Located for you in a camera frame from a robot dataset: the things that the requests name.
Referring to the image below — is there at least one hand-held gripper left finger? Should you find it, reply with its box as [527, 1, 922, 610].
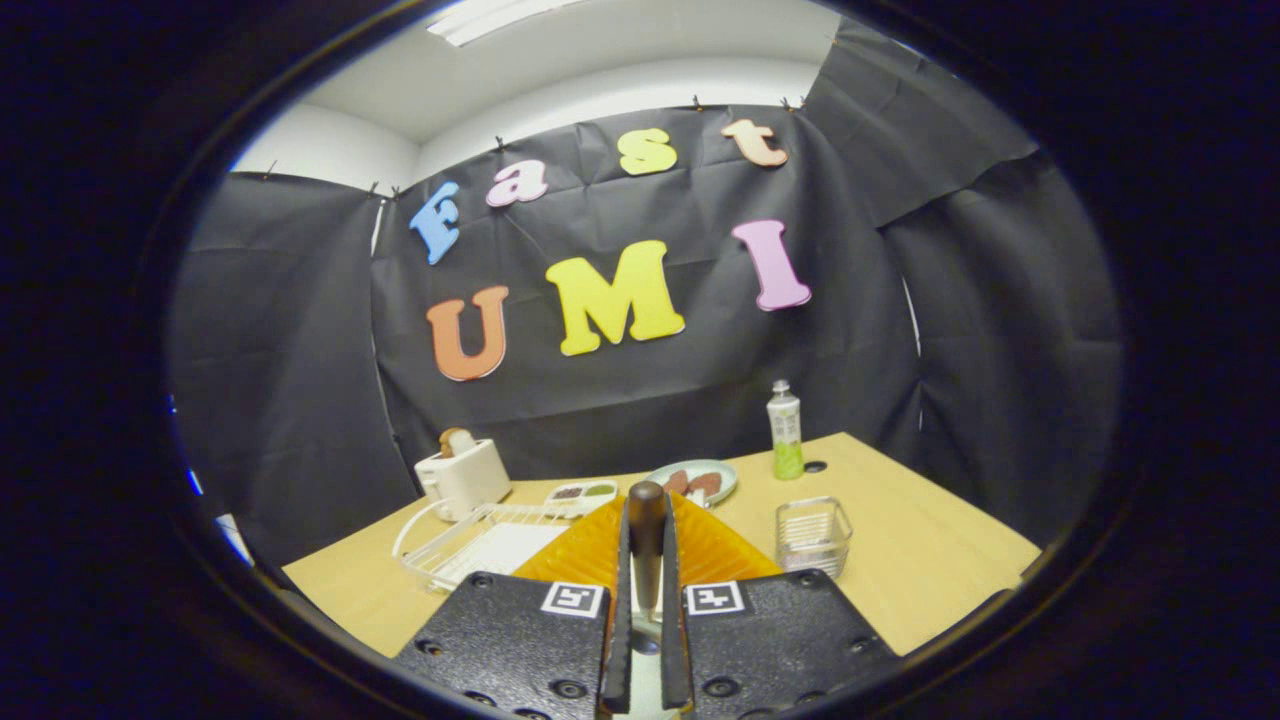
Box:
[390, 493, 633, 719]

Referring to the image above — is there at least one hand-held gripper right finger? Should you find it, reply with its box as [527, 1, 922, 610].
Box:
[660, 490, 901, 719]

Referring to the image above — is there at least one white wire dish rack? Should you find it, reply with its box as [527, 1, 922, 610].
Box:
[392, 498, 586, 593]

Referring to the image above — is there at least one metal wire basket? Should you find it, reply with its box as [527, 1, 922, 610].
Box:
[775, 496, 854, 579]

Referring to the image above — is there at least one wooden handled spoon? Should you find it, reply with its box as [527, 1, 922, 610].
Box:
[627, 481, 668, 651]

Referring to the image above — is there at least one small white sectioned dish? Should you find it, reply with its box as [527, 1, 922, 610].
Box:
[545, 479, 619, 511]

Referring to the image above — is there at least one green plate with food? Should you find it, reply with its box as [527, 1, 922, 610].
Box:
[643, 459, 739, 508]

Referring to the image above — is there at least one white toaster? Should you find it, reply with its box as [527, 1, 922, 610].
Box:
[415, 438, 513, 522]

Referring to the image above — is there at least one green drink bottle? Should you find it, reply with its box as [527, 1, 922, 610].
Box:
[766, 379, 805, 481]

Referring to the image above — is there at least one black backdrop cloth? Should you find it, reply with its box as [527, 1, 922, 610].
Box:
[165, 15, 1126, 571]

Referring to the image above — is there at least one ceiling light panel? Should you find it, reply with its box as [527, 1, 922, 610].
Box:
[428, 0, 591, 48]

